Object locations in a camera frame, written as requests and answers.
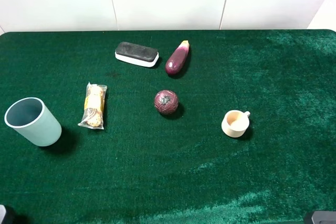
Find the light teal cylindrical cup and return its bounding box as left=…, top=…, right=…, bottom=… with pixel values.
left=4, top=97, right=62, bottom=147

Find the dark red round ball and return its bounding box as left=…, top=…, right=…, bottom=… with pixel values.
left=154, top=90, right=179, bottom=115

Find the green velvet tablecloth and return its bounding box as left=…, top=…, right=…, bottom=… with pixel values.
left=1, top=30, right=335, bottom=223

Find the purple toy eggplant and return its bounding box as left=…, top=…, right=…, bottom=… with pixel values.
left=165, top=40, right=190, bottom=75

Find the black and white eraser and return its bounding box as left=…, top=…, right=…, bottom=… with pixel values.
left=115, top=41, right=159, bottom=68

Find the small wooden cup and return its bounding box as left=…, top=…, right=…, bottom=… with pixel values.
left=221, top=110, right=250, bottom=138

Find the wrapped biscuit packet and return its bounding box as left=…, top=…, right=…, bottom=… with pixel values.
left=78, top=82, right=107, bottom=130

